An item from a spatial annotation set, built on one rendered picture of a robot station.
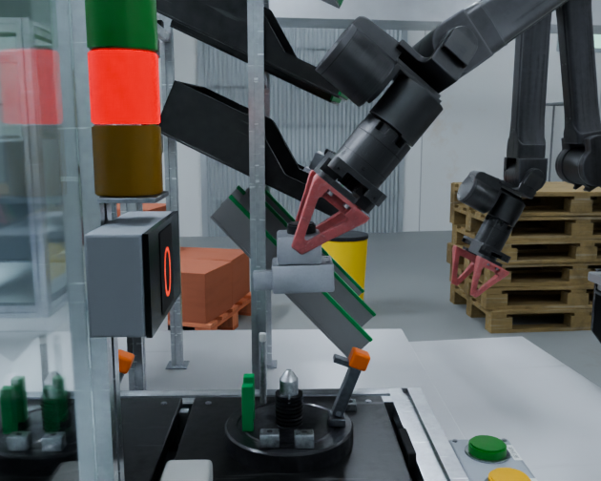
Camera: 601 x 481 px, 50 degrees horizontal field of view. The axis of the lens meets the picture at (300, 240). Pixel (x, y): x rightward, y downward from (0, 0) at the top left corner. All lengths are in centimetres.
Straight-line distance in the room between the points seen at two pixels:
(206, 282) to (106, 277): 350
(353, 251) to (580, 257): 147
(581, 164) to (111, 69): 104
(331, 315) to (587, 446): 41
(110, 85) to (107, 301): 14
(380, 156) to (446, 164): 794
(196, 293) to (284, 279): 330
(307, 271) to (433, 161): 789
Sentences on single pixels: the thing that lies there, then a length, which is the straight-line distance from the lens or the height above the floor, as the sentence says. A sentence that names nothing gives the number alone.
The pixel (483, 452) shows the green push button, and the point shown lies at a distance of 75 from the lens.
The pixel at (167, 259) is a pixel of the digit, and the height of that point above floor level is 121.
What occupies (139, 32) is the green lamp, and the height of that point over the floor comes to 137.
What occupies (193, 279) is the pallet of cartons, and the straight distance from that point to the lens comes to 395.
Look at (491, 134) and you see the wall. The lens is 881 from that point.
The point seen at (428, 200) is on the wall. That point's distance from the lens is 855.
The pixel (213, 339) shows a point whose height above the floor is 86.
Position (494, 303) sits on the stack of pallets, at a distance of 442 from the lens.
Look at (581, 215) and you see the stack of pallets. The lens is 452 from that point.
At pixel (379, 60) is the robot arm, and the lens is 65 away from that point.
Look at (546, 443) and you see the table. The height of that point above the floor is 86.
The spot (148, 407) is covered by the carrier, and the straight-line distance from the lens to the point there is 84.
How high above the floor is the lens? 131
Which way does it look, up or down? 10 degrees down
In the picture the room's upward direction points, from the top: straight up
